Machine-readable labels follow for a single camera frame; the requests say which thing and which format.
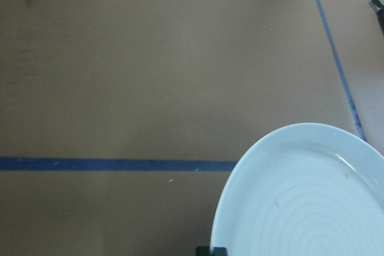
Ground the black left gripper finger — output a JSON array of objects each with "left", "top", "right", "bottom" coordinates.
[{"left": 196, "top": 246, "right": 227, "bottom": 256}]

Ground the light blue plate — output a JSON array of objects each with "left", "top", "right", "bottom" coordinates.
[{"left": 210, "top": 124, "right": 383, "bottom": 255}]

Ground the black cable at edge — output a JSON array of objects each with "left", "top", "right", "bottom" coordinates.
[{"left": 371, "top": 0, "right": 384, "bottom": 34}]

